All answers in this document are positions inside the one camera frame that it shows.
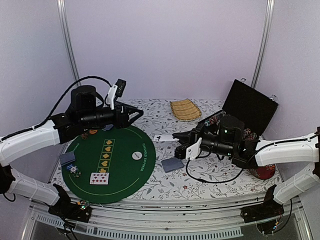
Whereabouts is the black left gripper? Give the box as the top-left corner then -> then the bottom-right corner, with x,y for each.
80,101 -> 145,130

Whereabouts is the clubs face-up card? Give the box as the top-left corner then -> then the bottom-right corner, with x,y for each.
153,134 -> 177,142

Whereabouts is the blue patterned card deck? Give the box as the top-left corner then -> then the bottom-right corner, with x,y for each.
161,157 -> 184,173

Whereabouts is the white dealer button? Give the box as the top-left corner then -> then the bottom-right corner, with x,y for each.
131,151 -> 143,161

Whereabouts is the orange big blind button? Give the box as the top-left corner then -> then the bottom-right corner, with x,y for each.
89,129 -> 98,135

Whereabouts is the eight of diamonds card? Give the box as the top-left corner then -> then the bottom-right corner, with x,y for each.
89,172 -> 109,185

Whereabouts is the poker chip stack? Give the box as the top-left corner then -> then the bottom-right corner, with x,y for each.
69,166 -> 81,178

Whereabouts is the blue small blind button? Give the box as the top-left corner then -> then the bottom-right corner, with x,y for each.
66,164 -> 74,171

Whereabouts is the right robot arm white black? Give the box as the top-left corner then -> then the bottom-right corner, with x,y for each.
172,115 -> 320,218

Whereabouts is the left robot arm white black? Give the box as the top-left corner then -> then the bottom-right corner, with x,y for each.
0,84 -> 144,217

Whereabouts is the woven bamboo tray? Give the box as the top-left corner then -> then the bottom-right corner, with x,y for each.
170,98 -> 202,122

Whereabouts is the round green poker mat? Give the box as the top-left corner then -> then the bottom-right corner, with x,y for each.
61,126 -> 156,204

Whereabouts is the black poker chip case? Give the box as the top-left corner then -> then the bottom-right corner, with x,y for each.
199,79 -> 279,139

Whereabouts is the red floral round cushion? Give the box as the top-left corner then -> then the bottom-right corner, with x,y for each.
249,164 -> 276,180

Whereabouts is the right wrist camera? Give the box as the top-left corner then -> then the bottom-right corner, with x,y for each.
174,137 -> 202,160

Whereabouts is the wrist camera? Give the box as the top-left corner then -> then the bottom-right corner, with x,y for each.
174,137 -> 202,160
104,79 -> 127,110

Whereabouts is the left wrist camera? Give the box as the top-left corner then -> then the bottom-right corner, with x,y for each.
104,79 -> 127,110

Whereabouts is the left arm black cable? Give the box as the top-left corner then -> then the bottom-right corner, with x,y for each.
0,75 -> 112,141

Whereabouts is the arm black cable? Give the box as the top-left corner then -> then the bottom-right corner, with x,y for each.
185,147 -> 261,184
0,75 -> 112,141

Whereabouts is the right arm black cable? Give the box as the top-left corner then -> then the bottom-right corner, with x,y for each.
185,147 -> 261,184

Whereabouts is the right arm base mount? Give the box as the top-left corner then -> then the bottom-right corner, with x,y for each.
240,184 -> 284,235

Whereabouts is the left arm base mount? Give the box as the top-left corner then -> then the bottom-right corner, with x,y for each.
48,183 -> 92,223

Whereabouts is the left aluminium frame post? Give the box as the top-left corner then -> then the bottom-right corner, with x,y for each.
56,0 -> 79,81

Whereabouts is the aluminium frame post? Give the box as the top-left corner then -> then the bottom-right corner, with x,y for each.
56,0 -> 79,81
251,0 -> 275,89

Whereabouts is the right aluminium frame post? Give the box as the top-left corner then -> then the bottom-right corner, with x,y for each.
251,0 -> 275,89

